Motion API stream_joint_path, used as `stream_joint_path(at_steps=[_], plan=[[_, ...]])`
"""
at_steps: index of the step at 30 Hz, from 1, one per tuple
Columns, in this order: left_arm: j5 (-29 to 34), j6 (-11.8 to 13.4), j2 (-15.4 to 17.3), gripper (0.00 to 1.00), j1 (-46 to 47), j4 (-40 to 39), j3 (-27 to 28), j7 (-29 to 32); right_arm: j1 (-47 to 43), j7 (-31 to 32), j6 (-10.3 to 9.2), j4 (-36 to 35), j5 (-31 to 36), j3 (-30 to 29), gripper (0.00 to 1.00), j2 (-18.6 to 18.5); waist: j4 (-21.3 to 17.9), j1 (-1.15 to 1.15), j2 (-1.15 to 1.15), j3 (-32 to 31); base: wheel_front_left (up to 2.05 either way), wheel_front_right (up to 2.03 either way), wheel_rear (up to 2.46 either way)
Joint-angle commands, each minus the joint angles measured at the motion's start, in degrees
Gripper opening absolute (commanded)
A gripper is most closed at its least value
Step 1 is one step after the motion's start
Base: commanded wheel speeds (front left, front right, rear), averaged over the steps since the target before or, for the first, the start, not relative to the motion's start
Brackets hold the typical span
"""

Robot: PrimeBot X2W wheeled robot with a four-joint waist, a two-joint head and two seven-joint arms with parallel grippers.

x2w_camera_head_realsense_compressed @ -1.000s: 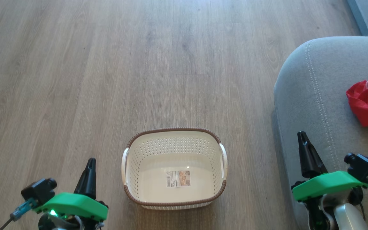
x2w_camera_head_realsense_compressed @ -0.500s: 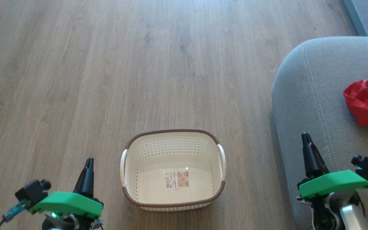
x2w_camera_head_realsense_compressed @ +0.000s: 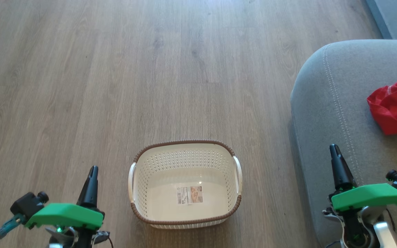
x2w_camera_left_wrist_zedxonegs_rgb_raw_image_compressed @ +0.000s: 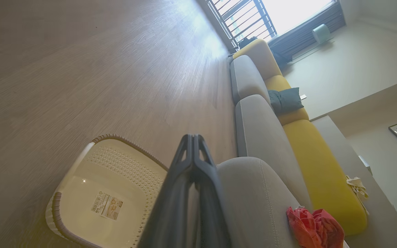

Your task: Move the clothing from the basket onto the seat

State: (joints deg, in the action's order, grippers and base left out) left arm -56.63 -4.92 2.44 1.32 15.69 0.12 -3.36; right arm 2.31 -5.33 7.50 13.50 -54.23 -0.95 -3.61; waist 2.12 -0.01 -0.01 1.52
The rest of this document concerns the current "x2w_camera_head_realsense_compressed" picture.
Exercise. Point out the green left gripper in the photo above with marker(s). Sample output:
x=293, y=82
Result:
x=64, y=215

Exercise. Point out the plain red garment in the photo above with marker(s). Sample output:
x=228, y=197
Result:
x=395, y=117

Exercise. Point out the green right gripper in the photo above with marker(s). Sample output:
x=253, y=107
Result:
x=370, y=196

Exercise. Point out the white plastic laundry basket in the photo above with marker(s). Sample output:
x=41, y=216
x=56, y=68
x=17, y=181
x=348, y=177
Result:
x=184, y=155

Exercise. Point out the grey fabric sofa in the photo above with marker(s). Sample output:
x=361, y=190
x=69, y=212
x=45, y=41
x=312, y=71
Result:
x=339, y=103

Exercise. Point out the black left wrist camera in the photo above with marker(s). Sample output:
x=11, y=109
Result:
x=28, y=205

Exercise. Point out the paper label sticker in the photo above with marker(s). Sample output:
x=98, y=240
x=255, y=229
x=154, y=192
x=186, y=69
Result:
x=189, y=195

